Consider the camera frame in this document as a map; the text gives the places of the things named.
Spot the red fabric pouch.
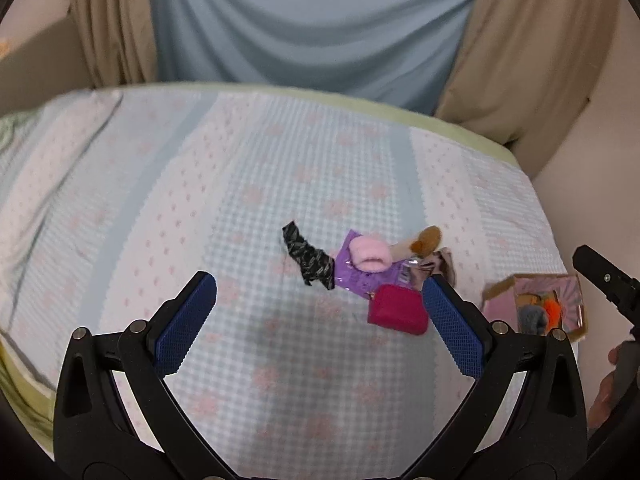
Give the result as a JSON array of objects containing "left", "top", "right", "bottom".
[{"left": 368, "top": 284, "right": 429, "bottom": 336}]

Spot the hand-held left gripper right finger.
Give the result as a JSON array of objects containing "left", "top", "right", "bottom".
[{"left": 421, "top": 274, "right": 588, "bottom": 480}]

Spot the purple plastic packet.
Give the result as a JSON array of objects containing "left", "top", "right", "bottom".
[{"left": 332, "top": 230, "right": 426, "bottom": 298}]

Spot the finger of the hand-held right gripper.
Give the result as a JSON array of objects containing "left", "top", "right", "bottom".
[{"left": 572, "top": 245, "right": 640, "bottom": 328}]

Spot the beige headboard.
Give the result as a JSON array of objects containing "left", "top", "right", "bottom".
[{"left": 0, "top": 16, "right": 96, "bottom": 117}]

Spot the beige curtain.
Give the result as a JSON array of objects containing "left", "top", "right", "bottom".
[
  {"left": 67, "top": 0, "right": 161, "bottom": 88},
  {"left": 434, "top": 0, "right": 623, "bottom": 146}
]

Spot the crumpled green cloth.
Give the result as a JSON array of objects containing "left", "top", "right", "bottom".
[{"left": 0, "top": 114, "right": 17, "bottom": 161}]

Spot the light blue hanging cloth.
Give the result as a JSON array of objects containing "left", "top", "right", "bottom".
[{"left": 146, "top": 0, "right": 486, "bottom": 116}]

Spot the black patterned cloth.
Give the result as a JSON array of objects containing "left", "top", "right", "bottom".
[{"left": 281, "top": 221, "right": 337, "bottom": 291}]

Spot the brown and white striped cloth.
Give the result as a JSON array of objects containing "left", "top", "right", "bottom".
[{"left": 417, "top": 248, "right": 458, "bottom": 288}]

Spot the checked blue and pink blanket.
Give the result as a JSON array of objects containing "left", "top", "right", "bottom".
[{"left": 0, "top": 87, "right": 571, "bottom": 480}]

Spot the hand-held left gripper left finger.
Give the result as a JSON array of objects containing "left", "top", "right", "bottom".
[{"left": 54, "top": 271, "right": 236, "bottom": 480}]

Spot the orange fuzzy item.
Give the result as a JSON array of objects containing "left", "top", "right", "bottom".
[{"left": 542, "top": 297, "right": 563, "bottom": 333}]

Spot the pink plush roll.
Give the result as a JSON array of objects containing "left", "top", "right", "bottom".
[{"left": 348, "top": 235, "right": 392, "bottom": 273}]

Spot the grey fuzzy item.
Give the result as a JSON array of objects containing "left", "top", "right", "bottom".
[{"left": 520, "top": 306, "right": 548, "bottom": 336}]

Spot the pink cardboard box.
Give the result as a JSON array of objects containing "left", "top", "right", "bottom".
[{"left": 481, "top": 273, "right": 587, "bottom": 343}]

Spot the person's right hand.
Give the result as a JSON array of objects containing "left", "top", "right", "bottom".
[{"left": 587, "top": 347, "right": 623, "bottom": 432}]

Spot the light green bed sheet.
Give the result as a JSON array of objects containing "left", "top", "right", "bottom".
[{"left": 0, "top": 82, "right": 531, "bottom": 461}]

